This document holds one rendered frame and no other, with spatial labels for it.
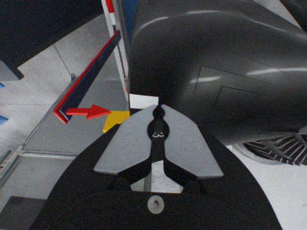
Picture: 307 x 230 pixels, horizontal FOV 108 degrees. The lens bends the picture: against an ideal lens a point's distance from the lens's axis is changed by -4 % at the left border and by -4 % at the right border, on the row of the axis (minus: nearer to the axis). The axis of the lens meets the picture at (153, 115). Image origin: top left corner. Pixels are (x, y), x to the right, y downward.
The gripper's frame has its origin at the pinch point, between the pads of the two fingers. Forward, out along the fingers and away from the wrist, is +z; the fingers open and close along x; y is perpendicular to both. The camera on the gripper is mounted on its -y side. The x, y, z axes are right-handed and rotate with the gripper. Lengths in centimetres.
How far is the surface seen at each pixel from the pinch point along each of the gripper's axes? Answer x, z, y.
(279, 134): 16.8, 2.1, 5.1
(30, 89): -187, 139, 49
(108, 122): -17.3, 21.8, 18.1
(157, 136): -0.2, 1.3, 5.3
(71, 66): -104, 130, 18
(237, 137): 11.3, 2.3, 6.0
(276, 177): 36.2, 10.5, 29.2
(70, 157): -62, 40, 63
